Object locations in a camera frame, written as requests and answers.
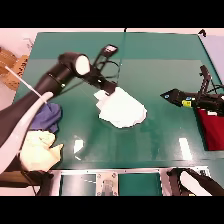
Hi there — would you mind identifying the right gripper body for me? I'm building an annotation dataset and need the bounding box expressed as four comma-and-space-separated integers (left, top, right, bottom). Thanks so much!
179, 89, 204, 110

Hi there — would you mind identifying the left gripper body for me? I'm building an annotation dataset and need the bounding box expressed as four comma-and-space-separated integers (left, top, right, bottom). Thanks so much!
85, 73, 118, 97

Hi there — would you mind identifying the white T-shirt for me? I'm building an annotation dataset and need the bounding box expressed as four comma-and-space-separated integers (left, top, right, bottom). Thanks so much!
93, 87, 148, 130

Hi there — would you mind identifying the red garment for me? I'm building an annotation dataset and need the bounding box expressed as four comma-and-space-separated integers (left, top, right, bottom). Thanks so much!
194, 107, 224, 152

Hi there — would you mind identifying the blue garment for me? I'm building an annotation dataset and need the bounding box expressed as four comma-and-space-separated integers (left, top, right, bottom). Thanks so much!
29, 102, 64, 134

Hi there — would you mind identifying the pale yellow garment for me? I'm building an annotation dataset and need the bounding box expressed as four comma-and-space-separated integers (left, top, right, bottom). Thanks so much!
19, 129, 65, 173

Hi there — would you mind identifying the brown cardboard box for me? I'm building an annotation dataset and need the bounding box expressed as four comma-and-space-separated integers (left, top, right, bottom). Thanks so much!
0, 48, 30, 92

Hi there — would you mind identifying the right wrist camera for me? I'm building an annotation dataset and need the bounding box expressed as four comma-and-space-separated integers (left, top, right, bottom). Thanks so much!
199, 64, 215, 96

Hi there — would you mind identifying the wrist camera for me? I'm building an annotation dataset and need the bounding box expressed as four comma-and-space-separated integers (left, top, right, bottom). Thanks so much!
93, 43, 120, 80
199, 64, 215, 96

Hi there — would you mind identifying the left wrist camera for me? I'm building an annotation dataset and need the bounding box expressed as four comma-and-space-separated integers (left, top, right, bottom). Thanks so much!
93, 43, 120, 80

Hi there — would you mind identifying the silver frame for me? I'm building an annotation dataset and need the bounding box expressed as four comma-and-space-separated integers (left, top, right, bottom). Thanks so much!
49, 166, 212, 197

